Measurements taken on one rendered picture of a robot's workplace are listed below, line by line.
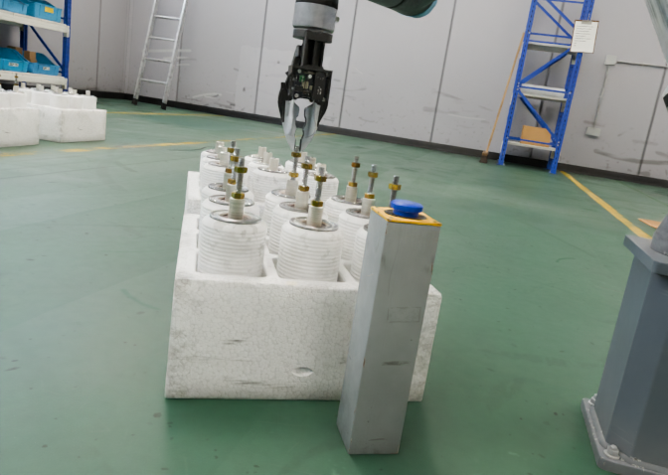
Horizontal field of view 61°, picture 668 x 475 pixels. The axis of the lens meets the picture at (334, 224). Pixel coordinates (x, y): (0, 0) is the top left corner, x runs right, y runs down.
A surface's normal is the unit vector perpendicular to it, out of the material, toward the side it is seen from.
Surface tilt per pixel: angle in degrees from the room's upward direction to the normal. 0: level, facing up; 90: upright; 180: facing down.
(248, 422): 0
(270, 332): 90
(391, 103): 90
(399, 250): 90
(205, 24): 90
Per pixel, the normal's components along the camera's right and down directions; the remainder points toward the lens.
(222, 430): 0.14, -0.97
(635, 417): -0.87, -0.02
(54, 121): -0.23, 0.18
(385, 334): 0.22, 0.24
